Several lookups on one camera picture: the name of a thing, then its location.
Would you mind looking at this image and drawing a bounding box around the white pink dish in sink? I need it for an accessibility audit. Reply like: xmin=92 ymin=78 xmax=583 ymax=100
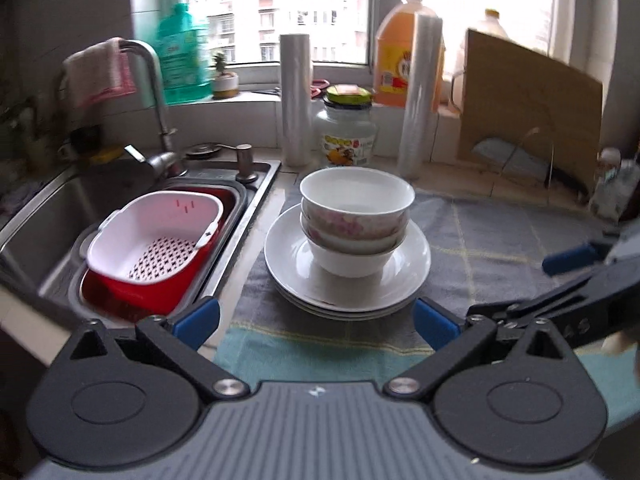
xmin=86 ymin=191 xmax=224 ymax=286

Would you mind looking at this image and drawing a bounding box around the small white bowl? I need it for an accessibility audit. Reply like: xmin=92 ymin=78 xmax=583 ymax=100
xmin=300 ymin=212 xmax=408 ymax=256

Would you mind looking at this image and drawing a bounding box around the round steel sink plug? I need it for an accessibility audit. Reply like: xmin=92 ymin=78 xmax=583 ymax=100
xmin=185 ymin=142 xmax=236 ymax=158

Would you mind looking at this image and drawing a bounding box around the stained fruit-print white plate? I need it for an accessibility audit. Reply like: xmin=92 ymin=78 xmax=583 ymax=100
xmin=272 ymin=280 xmax=426 ymax=317

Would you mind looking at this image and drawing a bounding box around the white plastic bag roll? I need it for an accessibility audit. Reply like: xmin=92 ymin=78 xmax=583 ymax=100
xmin=279 ymin=33 xmax=314 ymax=167

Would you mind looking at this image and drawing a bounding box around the steel sink soap dispenser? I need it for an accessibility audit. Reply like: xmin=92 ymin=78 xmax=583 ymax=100
xmin=235 ymin=143 xmax=258 ymax=183

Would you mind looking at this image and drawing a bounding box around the orange cooking wine bottle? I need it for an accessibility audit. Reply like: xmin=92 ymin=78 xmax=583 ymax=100
xmin=374 ymin=0 xmax=446 ymax=108

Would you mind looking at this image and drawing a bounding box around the red plastic basin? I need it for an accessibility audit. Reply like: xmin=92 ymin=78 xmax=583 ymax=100
xmin=80 ymin=187 xmax=236 ymax=323

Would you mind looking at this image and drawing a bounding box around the grey checkered cloth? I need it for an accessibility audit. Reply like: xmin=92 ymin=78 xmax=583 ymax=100
xmin=215 ymin=190 xmax=640 ymax=381

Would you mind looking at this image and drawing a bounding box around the large plain white bowl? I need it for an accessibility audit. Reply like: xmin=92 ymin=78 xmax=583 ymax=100
xmin=306 ymin=237 xmax=401 ymax=277

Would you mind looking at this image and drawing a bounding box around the wooden cutting board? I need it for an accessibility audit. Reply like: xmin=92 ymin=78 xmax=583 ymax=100
xmin=457 ymin=28 xmax=604 ymax=196

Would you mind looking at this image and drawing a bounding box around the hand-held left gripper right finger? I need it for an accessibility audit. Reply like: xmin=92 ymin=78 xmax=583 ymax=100
xmin=384 ymin=298 xmax=566 ymax=402

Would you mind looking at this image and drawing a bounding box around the green pump soap bottle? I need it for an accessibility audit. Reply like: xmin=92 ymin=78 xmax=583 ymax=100
xmin=155 ymin=0 xmax=213 ymax=106

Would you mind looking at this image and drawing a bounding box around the yellow-capped plastic bottle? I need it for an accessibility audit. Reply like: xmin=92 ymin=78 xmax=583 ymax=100
xmin=447 ymin=8 xmax=511 ymax=116

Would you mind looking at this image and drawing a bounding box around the steel sink faucet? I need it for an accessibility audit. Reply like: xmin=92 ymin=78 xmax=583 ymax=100
xmin=120 ymin=40 xmax=188 ymax=178

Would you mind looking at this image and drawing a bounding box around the clear plastic wrap roll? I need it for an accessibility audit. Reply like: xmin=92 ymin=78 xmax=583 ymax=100
xmin=397 ymin=14 xmax=445 ymax=181

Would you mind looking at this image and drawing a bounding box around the small potted plant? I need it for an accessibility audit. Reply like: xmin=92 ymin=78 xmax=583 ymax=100
xmin=211 ymin=51 xmax=240 ymax=100

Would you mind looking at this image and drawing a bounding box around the stainless steel sink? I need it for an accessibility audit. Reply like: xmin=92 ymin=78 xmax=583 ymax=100
xmin=0 ymin=157 xmax=283 ymax=341

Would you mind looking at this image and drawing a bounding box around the glass jar yellow lid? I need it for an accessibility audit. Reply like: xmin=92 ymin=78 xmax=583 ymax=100
xmin=314 ymin=84 xmax=379 ymax=170

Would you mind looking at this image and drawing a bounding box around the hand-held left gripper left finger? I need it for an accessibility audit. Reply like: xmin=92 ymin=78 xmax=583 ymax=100
xmin=70 ymin=297 xmax=250 ymax=403

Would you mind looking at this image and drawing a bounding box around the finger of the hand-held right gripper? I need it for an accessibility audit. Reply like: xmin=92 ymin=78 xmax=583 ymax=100
xmin=466 ymin=252 xmax=640 ymax=351
xmin=542 ymin=240 xmax=621 ymax=277

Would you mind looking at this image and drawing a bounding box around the pink floral white bowl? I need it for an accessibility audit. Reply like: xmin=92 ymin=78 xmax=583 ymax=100
xmin=300 ymin=167 xmax=416 ymax=241

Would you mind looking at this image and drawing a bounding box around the pink dish cloth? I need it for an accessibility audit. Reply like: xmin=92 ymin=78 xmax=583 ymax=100
xmin=60 ymin=37 xmax=137 ymax=108

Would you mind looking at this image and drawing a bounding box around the white printed bag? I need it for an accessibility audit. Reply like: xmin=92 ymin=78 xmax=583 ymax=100
xmin=590 ymin=147 xmax=636 ymax=223

